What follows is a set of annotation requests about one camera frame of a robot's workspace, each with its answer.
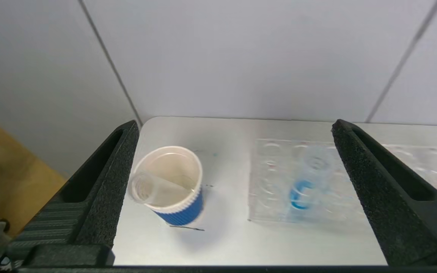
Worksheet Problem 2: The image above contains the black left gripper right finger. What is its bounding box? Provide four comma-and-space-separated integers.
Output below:
331, 119, 437, 266

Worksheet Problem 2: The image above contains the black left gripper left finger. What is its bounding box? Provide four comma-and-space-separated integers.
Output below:
8, 120, 140, 260

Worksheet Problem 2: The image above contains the test tube with orange pigment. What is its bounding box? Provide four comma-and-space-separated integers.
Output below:
129, 172, 198, 206

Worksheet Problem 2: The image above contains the clear acrylic test tube rack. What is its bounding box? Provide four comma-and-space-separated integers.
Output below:
248, 138, 437, 224

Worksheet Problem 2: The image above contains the test tube with blue pigment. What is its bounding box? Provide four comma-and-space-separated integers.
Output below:
288, 153, 335, 211

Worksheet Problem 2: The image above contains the blue white paper cup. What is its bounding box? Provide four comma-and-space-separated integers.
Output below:
129, 146, 204, 226

